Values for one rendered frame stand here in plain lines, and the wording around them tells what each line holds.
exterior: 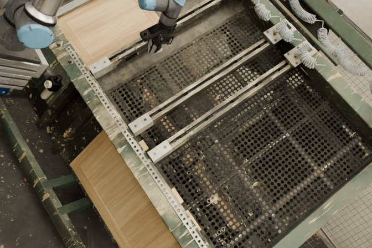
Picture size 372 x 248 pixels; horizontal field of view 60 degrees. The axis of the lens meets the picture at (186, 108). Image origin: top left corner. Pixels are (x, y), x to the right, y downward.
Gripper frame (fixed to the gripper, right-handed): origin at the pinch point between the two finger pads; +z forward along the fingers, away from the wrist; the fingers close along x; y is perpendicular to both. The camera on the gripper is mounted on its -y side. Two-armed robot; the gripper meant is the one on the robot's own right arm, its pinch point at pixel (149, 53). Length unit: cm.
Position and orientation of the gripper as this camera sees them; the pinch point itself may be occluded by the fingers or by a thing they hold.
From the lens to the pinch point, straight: 160.4
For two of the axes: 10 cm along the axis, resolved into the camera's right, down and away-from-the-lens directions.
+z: -3.9, 6.0, 7.0
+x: -5.4, -7.6, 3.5
